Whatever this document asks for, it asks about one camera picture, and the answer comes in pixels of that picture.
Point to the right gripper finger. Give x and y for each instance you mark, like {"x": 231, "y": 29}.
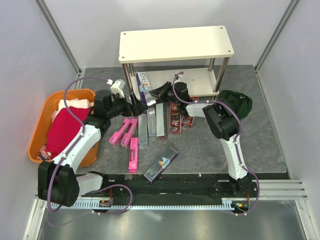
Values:
{"x": 166, "y": 98}
{"x": 165, "y": 89}

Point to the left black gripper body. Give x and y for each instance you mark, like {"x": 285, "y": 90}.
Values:
{"x": 120, "y": 106}

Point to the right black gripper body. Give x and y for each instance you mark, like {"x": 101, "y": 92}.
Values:
{"x": 177, "y": 100}

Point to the silver red toothpaste box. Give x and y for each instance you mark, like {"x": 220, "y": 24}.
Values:
{"x": 161, "y": 121}

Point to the purple silver toothpaste box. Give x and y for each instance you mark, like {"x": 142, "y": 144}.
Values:
{"x": 144, "y": 88}
{"x": 161, "y": 164}

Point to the red 3d toothpaste box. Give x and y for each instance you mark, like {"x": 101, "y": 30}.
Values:
{"x": 187, "y": 121}
{"x": 175, "y": 120}

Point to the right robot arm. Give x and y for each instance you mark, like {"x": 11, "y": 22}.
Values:
{"x": 224, "y": 124}

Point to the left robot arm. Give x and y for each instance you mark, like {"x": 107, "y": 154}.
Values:
{"x": 57, "y": 179}

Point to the silver toothpaste box small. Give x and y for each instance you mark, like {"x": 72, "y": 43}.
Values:
{"x": 142, "y": 130}

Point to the pink toothpaste box middle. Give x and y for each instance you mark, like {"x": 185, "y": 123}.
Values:
{"x": 125, "y": 142}

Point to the pink toothpaste box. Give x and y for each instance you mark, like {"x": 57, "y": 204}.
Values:
{"x": 117, "y": 135}
{"x": 125, "y": 142}
{"x": 133, "y": 155}

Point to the silver Protefix toothpaste box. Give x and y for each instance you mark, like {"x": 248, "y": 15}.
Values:
{"x": 151, "y": 122}

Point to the pink toothpaste box lower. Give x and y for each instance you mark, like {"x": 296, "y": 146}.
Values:
{"x": 133, "y": 155}

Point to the pink toothpaste box left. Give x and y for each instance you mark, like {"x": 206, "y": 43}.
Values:
{"x": 117, "y": 135}

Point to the red cloth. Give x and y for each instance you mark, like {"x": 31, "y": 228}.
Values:
{"x": 62, "y": 131}

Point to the black baseball cap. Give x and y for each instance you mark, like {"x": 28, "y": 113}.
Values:
{"x": 240, "y": 103}

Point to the orange plastic bin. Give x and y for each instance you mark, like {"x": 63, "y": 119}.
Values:
{"x": 51, "y": 104}

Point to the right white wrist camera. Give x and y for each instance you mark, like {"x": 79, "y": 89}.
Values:
{"x": 178, "y": 77}

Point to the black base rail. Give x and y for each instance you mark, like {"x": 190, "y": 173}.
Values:
{"x": 218, "y": 185}

